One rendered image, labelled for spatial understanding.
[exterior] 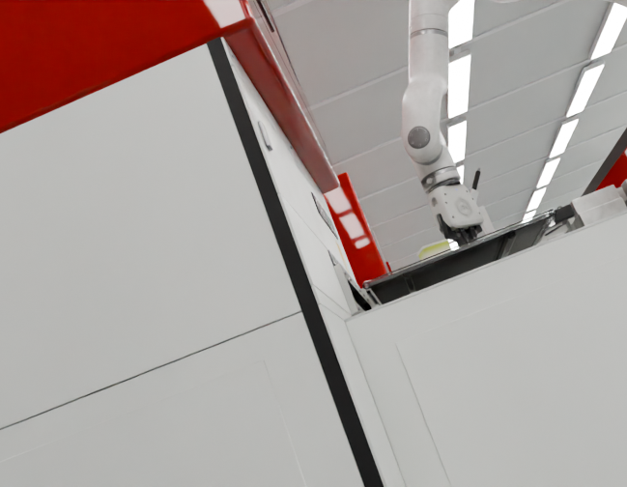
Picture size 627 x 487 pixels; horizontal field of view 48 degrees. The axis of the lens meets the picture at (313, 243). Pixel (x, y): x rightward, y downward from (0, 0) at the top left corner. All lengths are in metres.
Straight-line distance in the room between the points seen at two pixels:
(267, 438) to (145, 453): 0.16
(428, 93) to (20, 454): 1.02
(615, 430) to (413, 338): 0.30
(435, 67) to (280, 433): 0.97
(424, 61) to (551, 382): 0.82
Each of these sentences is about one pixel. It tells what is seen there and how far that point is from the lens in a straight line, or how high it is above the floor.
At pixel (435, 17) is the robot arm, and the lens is 1.65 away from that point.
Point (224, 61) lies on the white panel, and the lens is 1.01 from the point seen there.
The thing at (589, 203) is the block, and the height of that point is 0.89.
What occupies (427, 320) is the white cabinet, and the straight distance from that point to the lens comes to 1.06.
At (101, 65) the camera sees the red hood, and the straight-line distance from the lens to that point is 1.08.
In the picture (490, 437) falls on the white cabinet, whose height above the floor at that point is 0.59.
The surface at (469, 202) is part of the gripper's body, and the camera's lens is 1.55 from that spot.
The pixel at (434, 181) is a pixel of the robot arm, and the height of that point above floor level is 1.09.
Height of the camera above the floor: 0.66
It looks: 15 degrees up
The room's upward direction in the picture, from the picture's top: 20 degrees counter-clockwise
